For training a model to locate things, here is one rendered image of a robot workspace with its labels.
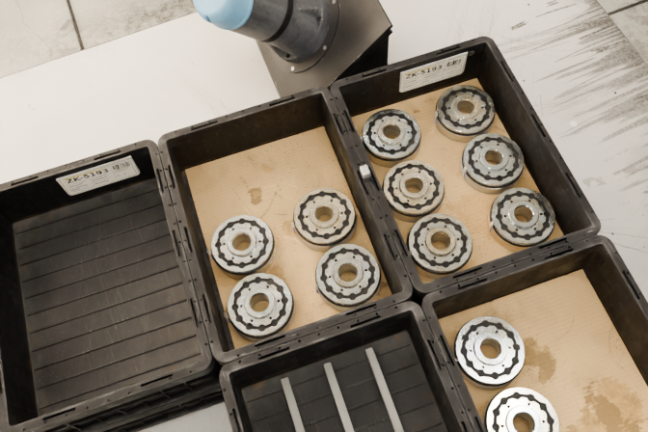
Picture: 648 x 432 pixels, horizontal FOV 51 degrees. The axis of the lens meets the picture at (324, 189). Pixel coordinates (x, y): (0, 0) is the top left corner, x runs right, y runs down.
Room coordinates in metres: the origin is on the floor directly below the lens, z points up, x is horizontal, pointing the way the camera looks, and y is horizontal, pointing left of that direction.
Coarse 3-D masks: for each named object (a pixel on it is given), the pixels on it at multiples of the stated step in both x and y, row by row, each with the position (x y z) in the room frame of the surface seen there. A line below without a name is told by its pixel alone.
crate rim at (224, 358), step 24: (288, 96) 0.67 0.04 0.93; (312, 96) 0.67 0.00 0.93; (216, 120) 0.64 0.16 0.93; (336, 120) 0.62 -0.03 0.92; (168, 168) 0.56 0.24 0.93; (192, 240) 0.43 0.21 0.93; (384, 240) 0.39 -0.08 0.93; (192, 264) 0.39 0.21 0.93; (408, 288) 0.32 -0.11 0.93; (360, 312) 0.29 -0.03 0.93; (216, 336) 0.28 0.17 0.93; (288, 336) 0.27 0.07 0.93; (216, 360) 0.24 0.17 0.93
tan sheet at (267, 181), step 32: (320, 128) 0.67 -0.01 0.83; (224, 160) 0.62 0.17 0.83; (256, 160) 0.61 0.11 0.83; (288, 160) 0.61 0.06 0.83; (320, 160) 0.60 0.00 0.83; (192, 192) 0.56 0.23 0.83; (224, 192) 0.56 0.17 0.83; (256, 192) 0.55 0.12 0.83; (288, 192) 0.54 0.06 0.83; (288, 224) 0.48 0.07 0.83; (288, 256) 0.43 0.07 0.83; (320, 256) 0.42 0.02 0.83; (224, 288) 0.38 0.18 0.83; (384, 288) 0.35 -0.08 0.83
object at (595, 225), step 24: (456, 48) 0.74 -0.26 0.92; (384, 72) 0.70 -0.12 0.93; (504, 72) 0.67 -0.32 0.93; (336, 96) 0.66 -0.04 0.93; (360, 144) 0.56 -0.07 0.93; (552, 144) 0.53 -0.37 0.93; (576, 192) 0.44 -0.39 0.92; (384, 216) 0.43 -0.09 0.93; (552, 240) 0.36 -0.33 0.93; (576, 240) 0.36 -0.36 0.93; (408, 264) 0.35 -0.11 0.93; (480, 264) 0.34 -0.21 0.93; (504, 264) 0.34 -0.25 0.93; (432, 288) 0.31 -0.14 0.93
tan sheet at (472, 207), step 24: (432, 96) 0.71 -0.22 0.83; (360, 120) 0.68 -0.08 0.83; (432, 120) 0.66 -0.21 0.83; (432, 144) 0.61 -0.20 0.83; (456, 144) 0.60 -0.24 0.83; (384, 168) 0.57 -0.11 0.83; (456, 168) 0.56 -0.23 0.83; (456, 192) 0.51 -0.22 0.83; (480, 192) 0.50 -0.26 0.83; (456, 216) 0.46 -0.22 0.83; (480, 216) 0.46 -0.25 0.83; (480, 240) 0.42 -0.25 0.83
